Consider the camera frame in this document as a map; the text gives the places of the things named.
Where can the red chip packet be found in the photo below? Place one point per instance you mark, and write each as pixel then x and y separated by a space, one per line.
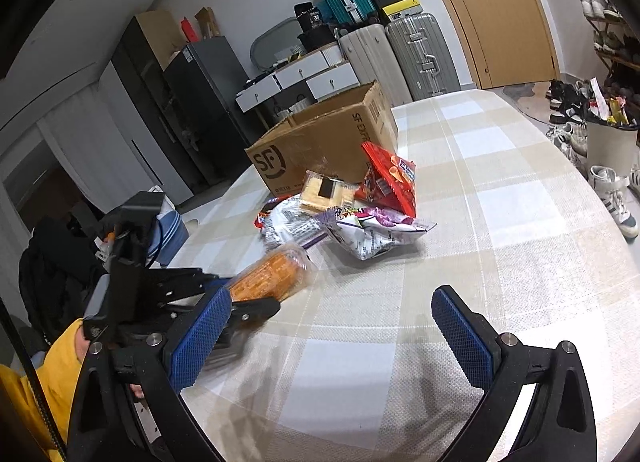
pixel 392 177

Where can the white sneaker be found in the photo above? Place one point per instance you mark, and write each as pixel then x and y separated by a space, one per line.
pixel 615 202

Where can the silver suitcase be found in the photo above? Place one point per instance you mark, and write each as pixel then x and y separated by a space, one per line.
pixel 422 57

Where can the small brown cardboard box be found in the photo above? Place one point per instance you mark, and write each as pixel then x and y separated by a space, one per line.
pixel 207 22

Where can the purple white snack packet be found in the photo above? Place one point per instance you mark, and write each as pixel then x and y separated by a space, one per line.
pixel 380 234

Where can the black cabinet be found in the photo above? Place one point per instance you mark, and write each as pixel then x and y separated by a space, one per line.
pixel 145 107

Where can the dark grey refrigerator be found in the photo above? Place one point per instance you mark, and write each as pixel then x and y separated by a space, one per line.
pixel 210 107

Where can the oval mirror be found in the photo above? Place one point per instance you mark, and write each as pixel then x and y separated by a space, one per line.
pixel 272 45

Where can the black jacket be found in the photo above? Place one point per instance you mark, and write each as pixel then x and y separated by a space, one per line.
pixel 55 267

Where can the flat cardboard sheet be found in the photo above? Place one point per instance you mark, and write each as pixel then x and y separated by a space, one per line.
pixel 160 40

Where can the black bag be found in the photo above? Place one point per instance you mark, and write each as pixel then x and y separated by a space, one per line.
pixel 308 17

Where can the orange biscuit stick packet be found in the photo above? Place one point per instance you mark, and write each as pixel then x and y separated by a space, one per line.
pixel 272 272

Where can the white dresser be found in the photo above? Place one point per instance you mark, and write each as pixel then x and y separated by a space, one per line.
pixel 300 75

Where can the black storage box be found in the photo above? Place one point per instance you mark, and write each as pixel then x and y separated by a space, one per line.
pixel 317 38

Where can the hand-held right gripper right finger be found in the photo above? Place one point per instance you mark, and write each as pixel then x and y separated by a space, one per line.
pixel 462 337

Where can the red box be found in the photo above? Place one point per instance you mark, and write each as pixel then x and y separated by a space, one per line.
pixel 189 30

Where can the white wardrobe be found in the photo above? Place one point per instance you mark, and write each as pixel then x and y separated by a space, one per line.
pixel 90 142

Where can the clear cracker packet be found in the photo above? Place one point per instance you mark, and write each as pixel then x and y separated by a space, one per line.
pixel 327 192

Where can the white trash bin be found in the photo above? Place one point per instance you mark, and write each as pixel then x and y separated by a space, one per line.
pixel 610 147

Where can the wooden door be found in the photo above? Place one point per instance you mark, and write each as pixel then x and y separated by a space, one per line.
pixel 500 17

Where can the pile of dark shoes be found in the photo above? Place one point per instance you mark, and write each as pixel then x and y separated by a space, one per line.
pixel 565 97

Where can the grey doormat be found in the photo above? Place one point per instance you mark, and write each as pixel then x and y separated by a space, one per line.
pixel 520 91

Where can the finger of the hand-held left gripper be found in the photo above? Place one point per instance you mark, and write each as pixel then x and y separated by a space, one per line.
pixel 255 309
pixel 220 285

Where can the person's left forearm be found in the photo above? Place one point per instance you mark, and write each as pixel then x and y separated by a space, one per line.
pixel 30 417

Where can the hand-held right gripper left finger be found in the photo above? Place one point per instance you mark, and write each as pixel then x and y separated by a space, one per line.
pixel 200 342

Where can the yellow black shoe box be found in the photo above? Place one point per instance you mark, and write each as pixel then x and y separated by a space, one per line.
pixel 402 7

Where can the person's left hand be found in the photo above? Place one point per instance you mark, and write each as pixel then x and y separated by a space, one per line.
pixel 81 344

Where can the beige suitcase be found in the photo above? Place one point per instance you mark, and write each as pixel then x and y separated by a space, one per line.
pixel 372 67

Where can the silver foil snack packet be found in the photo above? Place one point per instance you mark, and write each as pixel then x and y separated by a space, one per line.
pixel 295 224

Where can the wooden shoe rack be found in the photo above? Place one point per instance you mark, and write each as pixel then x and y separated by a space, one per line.
pixel 620 58

